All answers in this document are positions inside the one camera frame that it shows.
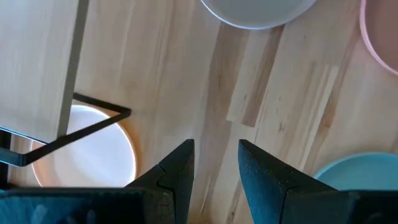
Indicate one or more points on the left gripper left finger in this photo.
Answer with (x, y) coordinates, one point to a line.
(174, 186)

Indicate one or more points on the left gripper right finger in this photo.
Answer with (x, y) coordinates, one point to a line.
(270, 193)

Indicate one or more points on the light peach plate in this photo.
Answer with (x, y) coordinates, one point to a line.
(93, 155)

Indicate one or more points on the teal green plate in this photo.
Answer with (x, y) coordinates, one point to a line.
(363, 172)

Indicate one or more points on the beige plate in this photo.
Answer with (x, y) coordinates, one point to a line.
(258, 12)

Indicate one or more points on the terracotta orange plate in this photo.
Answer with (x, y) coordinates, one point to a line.
(385, 31)

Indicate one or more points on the wooden shelf with black legs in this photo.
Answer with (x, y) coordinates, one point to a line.
(31, 62)

